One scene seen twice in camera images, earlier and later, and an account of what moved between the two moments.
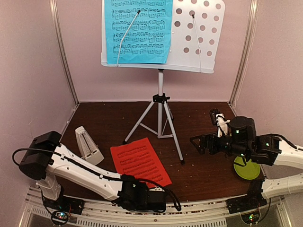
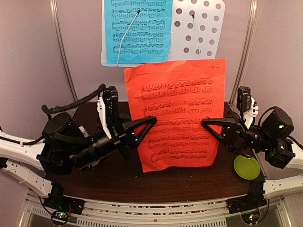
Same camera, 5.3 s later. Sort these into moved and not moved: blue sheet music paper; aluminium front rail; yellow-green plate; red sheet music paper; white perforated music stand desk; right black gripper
Moved: red sheet music paper; right black gripper
Not moved: aluminium front rail; blue sheet music paper; yellow-green plate; white perforated music stand desk
